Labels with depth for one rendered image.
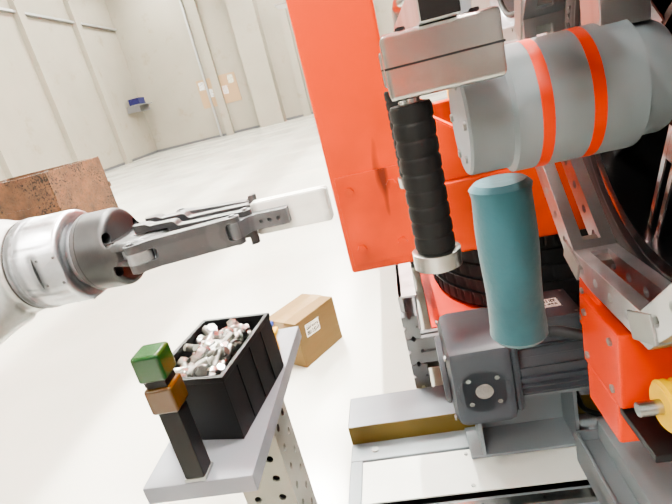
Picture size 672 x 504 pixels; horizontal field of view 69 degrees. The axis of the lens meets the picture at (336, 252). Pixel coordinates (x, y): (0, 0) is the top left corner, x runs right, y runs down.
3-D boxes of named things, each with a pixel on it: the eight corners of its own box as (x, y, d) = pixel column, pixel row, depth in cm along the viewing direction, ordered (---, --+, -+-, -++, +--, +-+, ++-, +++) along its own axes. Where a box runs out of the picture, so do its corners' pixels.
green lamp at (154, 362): (166, 381, 63) (155, 355, 62) (138, 386, 64) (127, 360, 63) (178, 364, 67) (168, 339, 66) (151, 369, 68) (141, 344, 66)
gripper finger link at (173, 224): (137, 222, 45) (129, 227, 44) (249, 198, 44) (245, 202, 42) (151, 261, 47) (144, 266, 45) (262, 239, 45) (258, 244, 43)
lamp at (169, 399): (179, 413, 65) (169, 388, 64) (152, 417, 65) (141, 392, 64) (190, 394, 69) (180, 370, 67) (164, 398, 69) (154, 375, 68)
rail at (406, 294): (445, 368, 128) (430, 293, 121) (409, 373, 129) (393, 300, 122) (401, 177, 359) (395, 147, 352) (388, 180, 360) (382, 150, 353)
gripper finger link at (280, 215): (234, 215, 44) (224, 225, 41) (287, 204, 43) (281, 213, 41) (239, 230, 45) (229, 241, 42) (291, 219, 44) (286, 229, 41)
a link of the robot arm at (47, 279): (29, 325, 45) (86, 315, 45) (-16, 234, 43) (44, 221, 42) (84, 285, 54) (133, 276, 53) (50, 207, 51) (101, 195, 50)
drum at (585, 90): (689, 149, 49) (689, -2, 45) (476, 194, 53) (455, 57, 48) (623, 133, 63) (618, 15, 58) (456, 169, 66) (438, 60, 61)
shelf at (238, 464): (258, 491, 69) (252, 474, 68) (148, 505, 72) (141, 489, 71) (302, 336, 109) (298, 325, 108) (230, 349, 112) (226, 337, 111)
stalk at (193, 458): (206, 480, 69) (155, 356, 63) (185, 483, 70) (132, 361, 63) (213, 463, 72) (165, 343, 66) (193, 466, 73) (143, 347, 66)
